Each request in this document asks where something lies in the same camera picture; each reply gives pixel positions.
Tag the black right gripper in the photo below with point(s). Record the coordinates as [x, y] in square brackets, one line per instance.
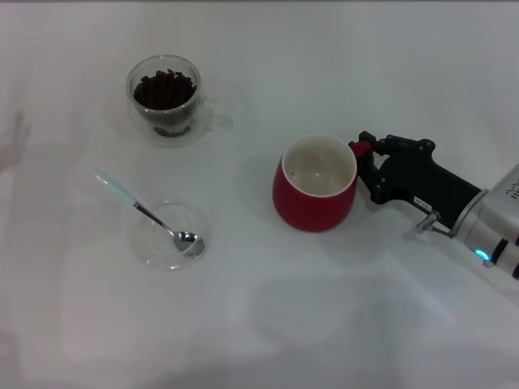
[417, 178]

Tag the red ceramic mug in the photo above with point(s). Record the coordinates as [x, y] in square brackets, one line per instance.
[308, 210]

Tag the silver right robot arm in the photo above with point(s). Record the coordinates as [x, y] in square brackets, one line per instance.
[494, 227]

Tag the dark coffee beans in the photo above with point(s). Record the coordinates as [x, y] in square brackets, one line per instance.
[162, 91]

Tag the small clear glass dish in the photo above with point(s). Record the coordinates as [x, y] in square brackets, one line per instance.
[154, 251]

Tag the double-wall glass cup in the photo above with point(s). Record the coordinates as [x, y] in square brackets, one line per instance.
[140, 129]

